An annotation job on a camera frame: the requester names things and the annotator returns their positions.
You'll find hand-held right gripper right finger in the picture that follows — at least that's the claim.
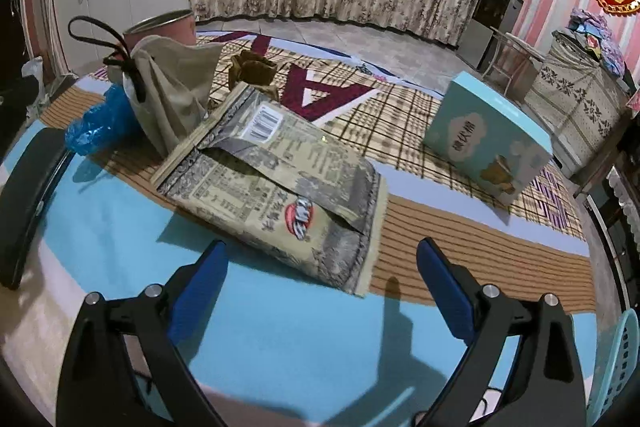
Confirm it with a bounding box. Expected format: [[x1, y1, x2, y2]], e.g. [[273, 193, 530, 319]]
[[415, 237, 587, 427]]

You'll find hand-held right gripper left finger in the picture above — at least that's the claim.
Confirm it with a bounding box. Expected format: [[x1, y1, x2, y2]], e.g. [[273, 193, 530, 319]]
[[56, 239, 231, 427]]

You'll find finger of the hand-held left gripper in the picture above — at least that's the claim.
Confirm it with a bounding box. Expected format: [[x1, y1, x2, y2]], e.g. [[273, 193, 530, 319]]
[[0, 126, 75, 291], [0, 76, 45, 112]]

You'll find grey printed snack bag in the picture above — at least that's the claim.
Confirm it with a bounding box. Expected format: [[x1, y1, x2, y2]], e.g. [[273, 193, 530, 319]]
[[151, 82, 389, 298]]

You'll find light blue plastic basket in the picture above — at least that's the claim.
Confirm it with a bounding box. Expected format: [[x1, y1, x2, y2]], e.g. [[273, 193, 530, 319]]
[[585, 307, 640, 427]]

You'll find blue plastic bag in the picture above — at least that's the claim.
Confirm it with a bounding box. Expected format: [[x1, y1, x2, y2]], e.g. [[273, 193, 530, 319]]
[[65, 84, 139, 156]]

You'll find light blue cardboard box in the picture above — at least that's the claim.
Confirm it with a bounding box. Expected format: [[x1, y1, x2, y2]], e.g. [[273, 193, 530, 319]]
[[422, 72, 555, 206]]

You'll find pink round can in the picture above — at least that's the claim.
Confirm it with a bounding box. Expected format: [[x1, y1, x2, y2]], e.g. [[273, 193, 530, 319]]
[[122, 9, 197, 54]]

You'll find brown crumpled wrapper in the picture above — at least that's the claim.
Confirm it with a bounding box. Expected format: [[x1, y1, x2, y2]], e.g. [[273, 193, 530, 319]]
[[227, 49, 281, 102]]

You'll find cloth-covered cabinet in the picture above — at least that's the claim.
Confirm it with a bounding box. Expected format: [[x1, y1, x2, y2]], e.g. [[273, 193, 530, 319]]
[[525, 29, 634, 180]]

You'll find folding table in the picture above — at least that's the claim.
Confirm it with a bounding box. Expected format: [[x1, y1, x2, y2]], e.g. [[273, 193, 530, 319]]
[[482, 27, 546, 96]]

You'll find grey water dispenser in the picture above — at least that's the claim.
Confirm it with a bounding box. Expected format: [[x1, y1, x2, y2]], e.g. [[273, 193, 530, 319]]
[[457, 0, 525, 70]]

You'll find pile of colourful clothes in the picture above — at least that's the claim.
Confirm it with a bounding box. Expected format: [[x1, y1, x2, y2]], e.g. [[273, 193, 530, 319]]
[[567, 7, 639, 78]]

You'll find beige drawstring bag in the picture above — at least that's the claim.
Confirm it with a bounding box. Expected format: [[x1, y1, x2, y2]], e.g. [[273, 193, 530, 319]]
[[67, 16, 226, 158]]

